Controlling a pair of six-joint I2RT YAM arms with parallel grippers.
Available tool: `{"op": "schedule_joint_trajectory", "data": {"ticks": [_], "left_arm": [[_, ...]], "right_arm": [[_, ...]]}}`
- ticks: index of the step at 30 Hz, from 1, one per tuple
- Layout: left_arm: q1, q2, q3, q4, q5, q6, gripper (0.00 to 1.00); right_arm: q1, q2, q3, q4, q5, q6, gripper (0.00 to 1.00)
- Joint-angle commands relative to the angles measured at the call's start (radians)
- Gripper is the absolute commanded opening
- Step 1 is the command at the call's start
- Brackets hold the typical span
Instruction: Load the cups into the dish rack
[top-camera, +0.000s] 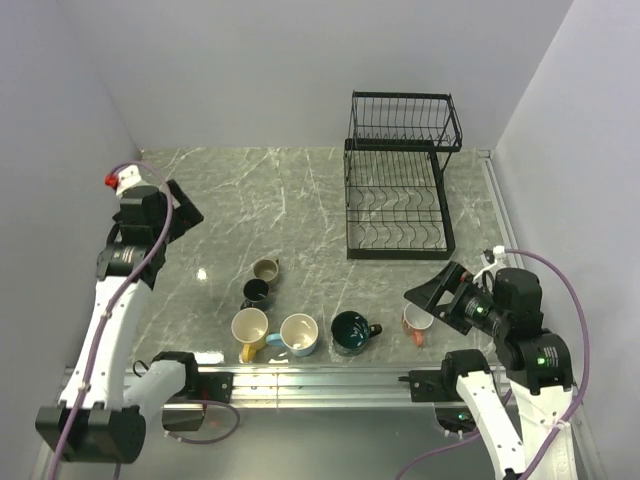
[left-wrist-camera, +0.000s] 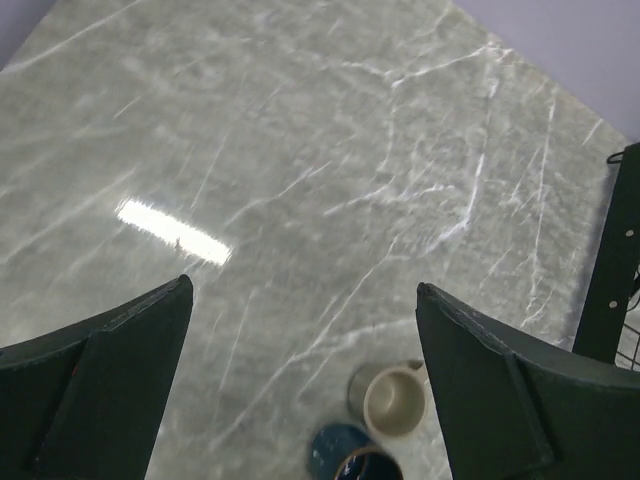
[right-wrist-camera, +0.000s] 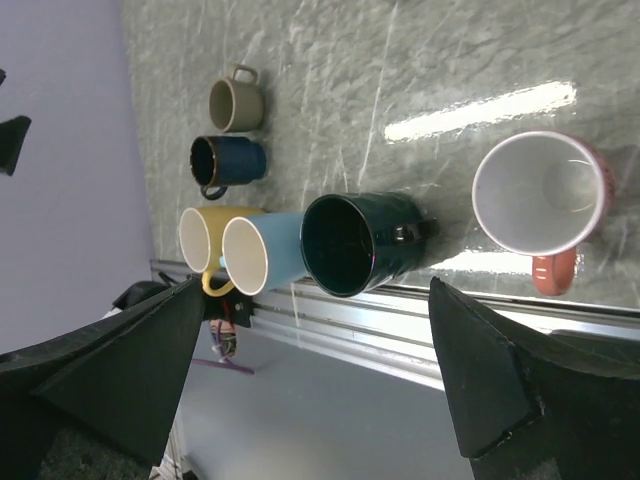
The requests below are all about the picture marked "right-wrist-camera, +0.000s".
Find beige ceramic mug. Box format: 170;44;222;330
209;64;265;133

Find yellow ceramic mug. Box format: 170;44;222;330
178;205;264;298

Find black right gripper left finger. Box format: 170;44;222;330
1;279;204;479

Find pink ceramic mug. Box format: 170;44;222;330
471;130;615;296

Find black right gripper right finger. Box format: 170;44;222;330
429;278;639;479

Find dark blue ceramic mug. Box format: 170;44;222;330
190;136;267;201

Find dark green ceramic mug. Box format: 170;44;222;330
301;192;439;298

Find light blue ceramic mug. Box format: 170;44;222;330
221;212;308;296

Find aluminium mounting rail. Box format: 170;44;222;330
149;257;640;394

